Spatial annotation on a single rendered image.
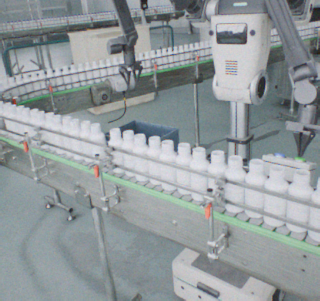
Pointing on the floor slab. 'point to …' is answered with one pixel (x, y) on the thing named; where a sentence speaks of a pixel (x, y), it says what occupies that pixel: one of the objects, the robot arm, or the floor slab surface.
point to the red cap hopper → (33, 21)
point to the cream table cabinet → (82, 47)
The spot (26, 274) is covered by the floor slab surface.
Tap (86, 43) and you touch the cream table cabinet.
